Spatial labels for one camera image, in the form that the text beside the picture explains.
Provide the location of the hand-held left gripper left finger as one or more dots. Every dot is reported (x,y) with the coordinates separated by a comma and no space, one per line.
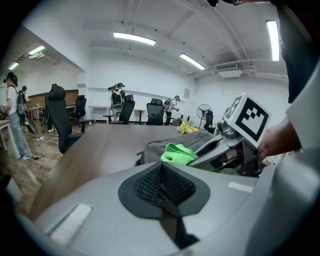
(100,212)

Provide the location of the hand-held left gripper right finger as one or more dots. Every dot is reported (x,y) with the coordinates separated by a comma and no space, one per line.
(225,207)

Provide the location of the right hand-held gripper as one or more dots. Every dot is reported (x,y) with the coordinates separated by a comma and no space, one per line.
(250,117)

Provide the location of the green cloth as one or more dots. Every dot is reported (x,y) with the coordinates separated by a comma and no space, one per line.
(175,153)

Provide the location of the gray backpack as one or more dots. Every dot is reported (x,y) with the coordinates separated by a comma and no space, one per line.
(155,150)

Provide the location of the person's right forearm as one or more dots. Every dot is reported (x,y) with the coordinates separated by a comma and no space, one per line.
(287,137)

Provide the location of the person's right hand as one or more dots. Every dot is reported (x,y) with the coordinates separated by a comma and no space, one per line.
(268,145)

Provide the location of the artificial yellow flower bouquet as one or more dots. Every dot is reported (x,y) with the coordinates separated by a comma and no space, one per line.
(186,128)

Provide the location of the black mesh office chair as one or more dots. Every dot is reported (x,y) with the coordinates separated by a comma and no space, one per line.
(58,117)
(80,105)
(155,111)
(209,118)
(127,112)

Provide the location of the light wood table black legs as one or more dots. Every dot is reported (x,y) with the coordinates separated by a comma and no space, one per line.
(186,115)

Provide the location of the black standing fan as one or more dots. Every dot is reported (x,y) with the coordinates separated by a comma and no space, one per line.
(203,110)

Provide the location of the white ceiling air conditioner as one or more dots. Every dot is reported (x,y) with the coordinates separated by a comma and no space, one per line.
(230,73)

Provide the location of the ceiling tube light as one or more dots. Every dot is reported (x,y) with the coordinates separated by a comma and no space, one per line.
(36,50)
(135,38)
(192,61)
(13,66)
(273,40)

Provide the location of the white table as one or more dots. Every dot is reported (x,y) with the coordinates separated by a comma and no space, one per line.
(100,107)

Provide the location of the wood top white desk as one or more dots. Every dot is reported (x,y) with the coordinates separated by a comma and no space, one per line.
(35,108)

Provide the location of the person's black shirt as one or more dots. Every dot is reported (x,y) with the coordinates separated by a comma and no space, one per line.
(297,62)

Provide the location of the light wood desk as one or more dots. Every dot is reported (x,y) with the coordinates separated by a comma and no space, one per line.
(3,123)

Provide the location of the wall notice paper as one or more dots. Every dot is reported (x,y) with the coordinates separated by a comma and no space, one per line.
(187,93)

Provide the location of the pale yellow pedestal table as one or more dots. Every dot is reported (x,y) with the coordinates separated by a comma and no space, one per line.
(140,109)

